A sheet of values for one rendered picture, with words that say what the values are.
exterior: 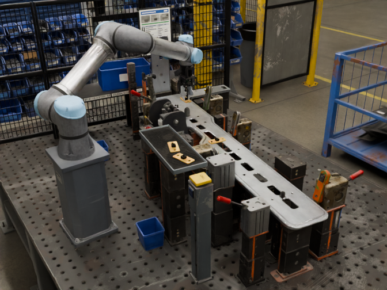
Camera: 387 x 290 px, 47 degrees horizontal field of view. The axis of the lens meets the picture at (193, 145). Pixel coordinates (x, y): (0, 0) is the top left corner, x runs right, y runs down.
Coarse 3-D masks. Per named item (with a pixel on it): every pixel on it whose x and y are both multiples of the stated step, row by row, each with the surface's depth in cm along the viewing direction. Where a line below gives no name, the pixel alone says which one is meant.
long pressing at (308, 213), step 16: (176, 96) 268; (192, 112) 246; (192, 128) 228; (208, 128) 228; (240, 144) 212; (240, 160) 199; (256, 160) 198; (240, 176) 187; (272, 176) 186; (256, 192) 176; (272, 192) 176; (288, 192) 176; (272, 208) 166; (288, 208) 166; (304, 208) 166; (320, 208) 166; (288, 224) 157; (304, 224) 158
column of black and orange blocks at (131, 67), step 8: (128, 64) 260; (128, 72) 263; (128, 80) 266; (128, 88) 270; (136, 96) 271; (136, 104) 273; (136, 112) 275; (136, 120) 278; (136, 128) 281; (136, 136) 282
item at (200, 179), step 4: (192, 176) 157; (196, 176) 157; (200, 176) 157; (204, 176) 157; (192, 180) 155; (196, 180) 155; (200, 180) 155; (204, 180) 155; (208, 180) 155; (196, 184) 153; (200, 184) 154
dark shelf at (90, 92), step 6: (90, 84) 280; (96, 84) 280; (84, 90) 270; (90, 90) 270; (96, 90) 270; (102, 90) 270; (114, 90) 270; (120, 90) 269; (126, 90) 270; (138, 90) 274; (78, 96) 262; (84, 96) 262; (90, 96) 262; (96, 96) 263; (102, 96) 265; (108, 96) 267; (114, 96) 268
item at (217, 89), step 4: (204, 88) 279; (216, 88) 279; (220, 88) 279; (228, 88) 278; (196, 92) 273; (200, 92) 273; (204, 92) 273; (212, 92) 273; (216, 92) 273; (220, 92) 274; (224, 92) 275; (192, 96) 267; (196, 96) 268; (200, 96) 269
